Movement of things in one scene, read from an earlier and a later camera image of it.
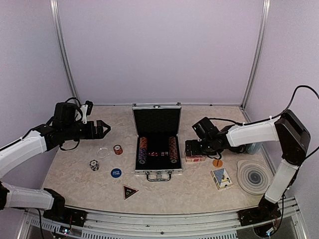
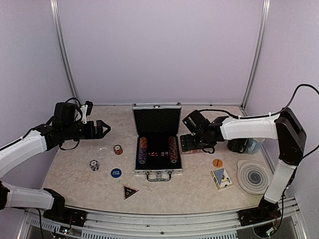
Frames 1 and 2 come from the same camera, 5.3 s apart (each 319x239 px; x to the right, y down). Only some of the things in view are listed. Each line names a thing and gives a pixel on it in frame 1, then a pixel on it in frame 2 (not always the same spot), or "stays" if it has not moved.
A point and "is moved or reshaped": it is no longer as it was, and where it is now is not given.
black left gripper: [99, 134] stays
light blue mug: [253, 148] stays
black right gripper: [195, 151] to [187, 145]
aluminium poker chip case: [158, 152] stays
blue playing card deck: [221, 178] stays
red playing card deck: [195, 158] is moved or reshaped
